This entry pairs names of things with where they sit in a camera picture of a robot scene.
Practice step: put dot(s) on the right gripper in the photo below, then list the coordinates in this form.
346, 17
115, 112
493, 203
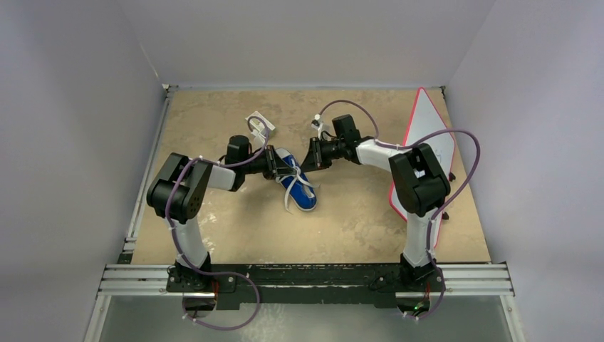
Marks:
317, 153

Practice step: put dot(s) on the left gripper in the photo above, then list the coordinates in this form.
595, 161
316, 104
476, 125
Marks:
275, 167

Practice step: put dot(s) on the blue canvas sneaker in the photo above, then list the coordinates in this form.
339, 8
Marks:
297, 181

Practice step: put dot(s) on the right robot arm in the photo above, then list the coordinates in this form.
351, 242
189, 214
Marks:
420, 183

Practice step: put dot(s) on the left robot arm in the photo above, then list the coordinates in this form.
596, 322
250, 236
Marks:
177, 193

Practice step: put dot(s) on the small white cardboard box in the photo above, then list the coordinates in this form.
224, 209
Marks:
257, 117

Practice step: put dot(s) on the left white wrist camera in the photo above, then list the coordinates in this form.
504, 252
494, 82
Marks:
260, 132

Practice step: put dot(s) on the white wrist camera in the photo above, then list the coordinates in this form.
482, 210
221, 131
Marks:
260, 132
319, 125

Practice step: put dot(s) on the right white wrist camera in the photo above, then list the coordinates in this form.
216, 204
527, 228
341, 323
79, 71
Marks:
319, 125

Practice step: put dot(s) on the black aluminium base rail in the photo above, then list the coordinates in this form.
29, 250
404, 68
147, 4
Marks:
379, 285

